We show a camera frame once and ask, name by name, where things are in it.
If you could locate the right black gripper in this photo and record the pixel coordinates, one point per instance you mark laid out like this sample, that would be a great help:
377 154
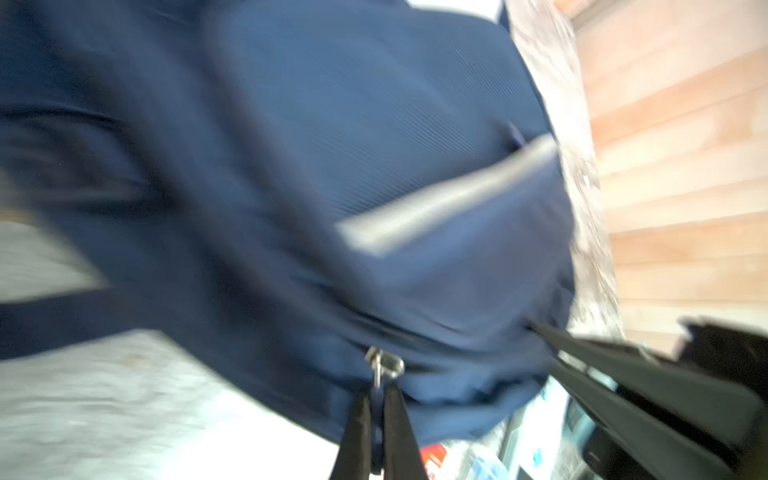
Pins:
701 416

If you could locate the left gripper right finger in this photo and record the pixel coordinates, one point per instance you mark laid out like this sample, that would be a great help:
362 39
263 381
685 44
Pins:
401 454

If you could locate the navy blue student backpack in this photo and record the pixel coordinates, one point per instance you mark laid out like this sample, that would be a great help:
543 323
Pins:
280 186

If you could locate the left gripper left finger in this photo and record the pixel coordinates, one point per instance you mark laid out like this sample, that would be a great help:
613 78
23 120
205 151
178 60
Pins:
354 459

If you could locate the red snack box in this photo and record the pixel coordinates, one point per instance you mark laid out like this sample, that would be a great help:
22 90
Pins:
433 458

